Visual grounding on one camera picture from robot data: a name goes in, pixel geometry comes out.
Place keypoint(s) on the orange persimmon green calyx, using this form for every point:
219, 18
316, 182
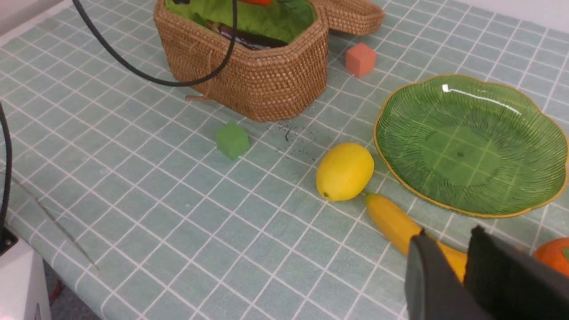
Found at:
555, 254

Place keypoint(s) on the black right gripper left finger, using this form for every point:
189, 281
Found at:
432, 289

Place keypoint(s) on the white box beside table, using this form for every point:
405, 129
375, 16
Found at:
23, 288

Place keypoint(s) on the woven rattan basket lid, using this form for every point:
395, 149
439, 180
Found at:
356, 17

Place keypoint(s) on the woven rattan basket green lining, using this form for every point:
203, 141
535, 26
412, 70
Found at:
269, 85

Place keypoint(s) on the yellow banana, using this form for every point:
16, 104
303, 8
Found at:
398, 228

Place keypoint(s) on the purple eggplant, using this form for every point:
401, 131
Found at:
248, 40

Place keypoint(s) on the yellow lemon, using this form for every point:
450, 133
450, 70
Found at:
344, 172

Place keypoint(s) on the green leaf-shaped glass plate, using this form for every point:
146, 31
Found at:
479, 148

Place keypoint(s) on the green checkered tablecloth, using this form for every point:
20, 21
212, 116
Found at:
122, 190

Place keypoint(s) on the orange carrot green leaves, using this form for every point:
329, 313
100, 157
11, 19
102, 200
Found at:
257, 2

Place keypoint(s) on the pink foam cube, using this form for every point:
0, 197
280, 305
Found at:
360, 59

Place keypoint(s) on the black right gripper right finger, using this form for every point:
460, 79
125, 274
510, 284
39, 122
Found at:
512, 285

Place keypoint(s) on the green foam cube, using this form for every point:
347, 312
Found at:
232, 140

